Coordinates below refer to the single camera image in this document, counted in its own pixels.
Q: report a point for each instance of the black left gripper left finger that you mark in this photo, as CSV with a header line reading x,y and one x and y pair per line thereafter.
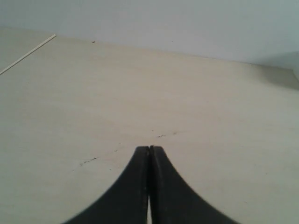
x,y
126,201

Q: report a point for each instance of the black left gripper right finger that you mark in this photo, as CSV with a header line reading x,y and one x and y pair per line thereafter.
x,y
172,200

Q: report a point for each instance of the white table edge strip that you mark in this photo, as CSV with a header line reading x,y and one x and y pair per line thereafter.
x,y
28,53

